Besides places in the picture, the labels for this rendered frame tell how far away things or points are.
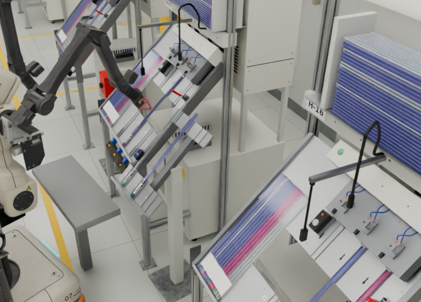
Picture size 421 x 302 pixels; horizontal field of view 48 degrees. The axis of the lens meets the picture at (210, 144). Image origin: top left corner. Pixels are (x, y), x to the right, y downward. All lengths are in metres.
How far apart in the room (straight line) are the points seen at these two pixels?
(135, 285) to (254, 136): 1.14
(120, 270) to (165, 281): 0.29
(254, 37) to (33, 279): 1.66
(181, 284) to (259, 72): 1.28
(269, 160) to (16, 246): 1.53
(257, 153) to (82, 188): 1.04
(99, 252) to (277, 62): 1.58
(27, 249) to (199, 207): 0.99
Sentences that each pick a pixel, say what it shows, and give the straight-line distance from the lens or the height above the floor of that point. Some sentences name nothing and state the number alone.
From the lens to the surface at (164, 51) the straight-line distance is 2.93.
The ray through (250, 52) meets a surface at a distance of 2.53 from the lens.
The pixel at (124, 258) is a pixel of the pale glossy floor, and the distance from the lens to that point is 3.05.
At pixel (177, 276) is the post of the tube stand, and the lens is 2.83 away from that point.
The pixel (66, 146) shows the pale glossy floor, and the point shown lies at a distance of 4.15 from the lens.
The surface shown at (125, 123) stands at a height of 0.78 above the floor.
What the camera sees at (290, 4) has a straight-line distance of 2.58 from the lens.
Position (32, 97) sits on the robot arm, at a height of 1.27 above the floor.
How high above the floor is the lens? 2.17
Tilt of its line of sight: 32 degrees down
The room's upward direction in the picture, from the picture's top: 1 degrees clockwise
